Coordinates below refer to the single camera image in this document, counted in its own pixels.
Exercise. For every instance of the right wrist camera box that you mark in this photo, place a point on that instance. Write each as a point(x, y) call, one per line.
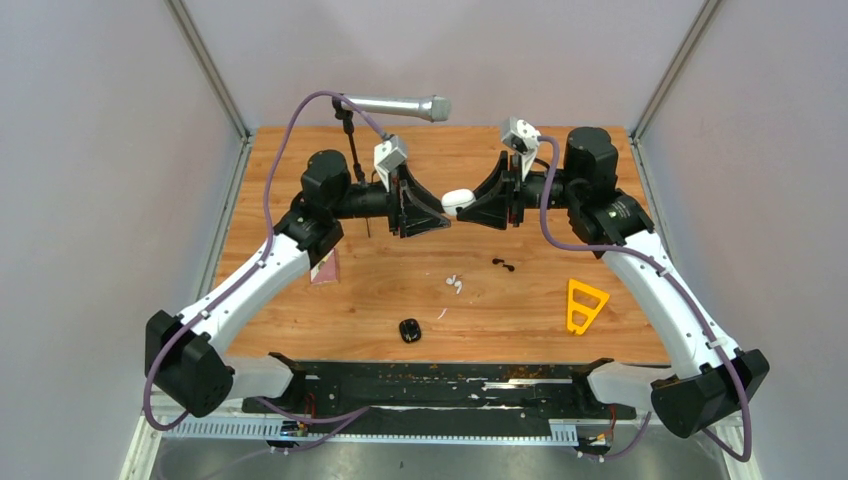
point(519, 136)

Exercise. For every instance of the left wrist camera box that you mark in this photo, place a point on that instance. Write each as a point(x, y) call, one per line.
point(389, 154)

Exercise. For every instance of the silver microphone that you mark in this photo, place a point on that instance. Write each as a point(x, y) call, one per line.
point(431, 108)

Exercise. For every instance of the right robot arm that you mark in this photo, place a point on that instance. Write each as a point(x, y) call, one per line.
point(709, 377)

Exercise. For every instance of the perforated metal rail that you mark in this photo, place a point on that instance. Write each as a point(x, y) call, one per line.
point(556, 433)

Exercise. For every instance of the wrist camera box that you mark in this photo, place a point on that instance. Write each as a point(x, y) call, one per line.
point(519, 136)
point(389, 154)

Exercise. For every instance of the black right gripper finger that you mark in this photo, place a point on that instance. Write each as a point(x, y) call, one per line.
point(488, 185)
point(491, 212)

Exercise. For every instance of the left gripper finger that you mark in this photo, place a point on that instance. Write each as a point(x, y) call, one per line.
point(419, 220)
point(419, 191)

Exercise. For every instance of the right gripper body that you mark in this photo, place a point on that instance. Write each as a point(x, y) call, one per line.
point(517, 197)

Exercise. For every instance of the yellow triangular plastic frame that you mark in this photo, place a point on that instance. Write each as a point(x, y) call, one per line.
point(584, 303)

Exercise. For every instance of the black earbud charging case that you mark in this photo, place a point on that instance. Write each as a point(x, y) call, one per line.
point(410, 330)

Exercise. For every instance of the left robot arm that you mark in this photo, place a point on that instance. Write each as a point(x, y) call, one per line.
point(185, 353)

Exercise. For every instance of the white earbud charging case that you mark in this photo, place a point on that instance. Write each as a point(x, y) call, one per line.
point(454, 201)

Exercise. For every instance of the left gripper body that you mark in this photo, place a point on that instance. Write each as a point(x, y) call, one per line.
point(396, 191)

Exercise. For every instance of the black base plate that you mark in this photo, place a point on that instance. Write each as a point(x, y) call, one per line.
point(459, 397)

